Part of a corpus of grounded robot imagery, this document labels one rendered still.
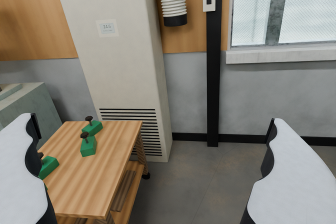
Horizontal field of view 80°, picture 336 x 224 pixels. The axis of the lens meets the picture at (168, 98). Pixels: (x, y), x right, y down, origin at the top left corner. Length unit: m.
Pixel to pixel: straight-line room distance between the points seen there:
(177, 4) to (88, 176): 1.06
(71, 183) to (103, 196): 0.20
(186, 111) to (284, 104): 0.78
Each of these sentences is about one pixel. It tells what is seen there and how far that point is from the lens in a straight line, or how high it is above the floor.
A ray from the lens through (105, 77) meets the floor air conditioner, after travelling 1.46.
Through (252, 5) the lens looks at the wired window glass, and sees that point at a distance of 1.59.
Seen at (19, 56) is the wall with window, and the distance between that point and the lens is 2.22.
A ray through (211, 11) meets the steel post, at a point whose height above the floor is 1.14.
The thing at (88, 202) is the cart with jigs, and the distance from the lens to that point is 1.03.
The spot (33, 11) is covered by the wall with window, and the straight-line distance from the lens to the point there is 1.97.
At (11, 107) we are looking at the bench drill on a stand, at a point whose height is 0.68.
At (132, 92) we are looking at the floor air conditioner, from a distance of 1.44.
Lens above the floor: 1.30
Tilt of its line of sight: 29 degrees down
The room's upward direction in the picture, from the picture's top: 6 degrees counter-clockwise
